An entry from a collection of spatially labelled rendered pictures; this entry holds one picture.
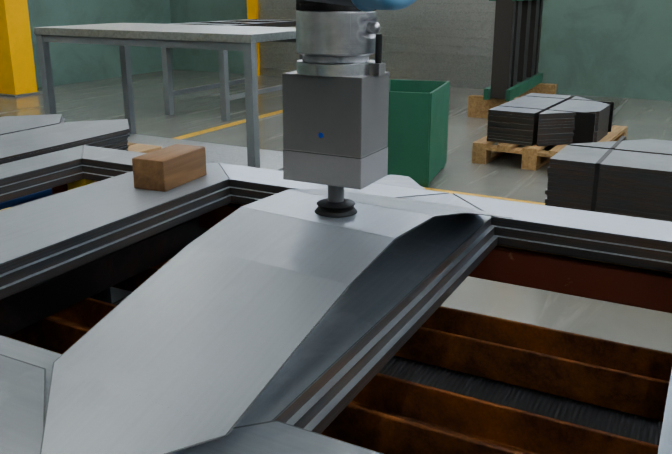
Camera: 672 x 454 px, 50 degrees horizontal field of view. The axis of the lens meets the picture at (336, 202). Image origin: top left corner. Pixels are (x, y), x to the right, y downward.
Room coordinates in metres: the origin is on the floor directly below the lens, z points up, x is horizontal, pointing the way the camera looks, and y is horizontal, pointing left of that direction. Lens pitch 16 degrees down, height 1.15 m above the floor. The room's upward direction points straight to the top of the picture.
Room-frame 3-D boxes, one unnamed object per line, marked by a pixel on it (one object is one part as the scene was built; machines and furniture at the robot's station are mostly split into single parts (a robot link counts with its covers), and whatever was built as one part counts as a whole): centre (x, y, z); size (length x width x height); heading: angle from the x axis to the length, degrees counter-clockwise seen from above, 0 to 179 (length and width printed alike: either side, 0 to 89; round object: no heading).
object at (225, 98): (7.41, 0.98, 0.43); 1.66 x 0.84 x 0.85; 152
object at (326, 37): (0.70, 0.00, 1.11); 0.08 x 0.08 x 0.05
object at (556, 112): (5.23, -1.60, 0.18); 1.20 x 0.80 x 0.37; 149
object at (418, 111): (4.60, -0.44, 0.29); 0.61 x 0.46 x 0.57; 161
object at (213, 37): (4.19, 0.90, 0.48); 1.50 x 0.70 x 0.95; 62
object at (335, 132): (0.71, -0.01, 1.03); 0.10 x 0.09 x 0.16; 153
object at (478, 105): (7.28, -1.79, 0.58); 1.60 x 0.60 x 1.17; 155
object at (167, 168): (1.15, 0.27, 0.87); 0.12 x 0.06 x 0.05; 157
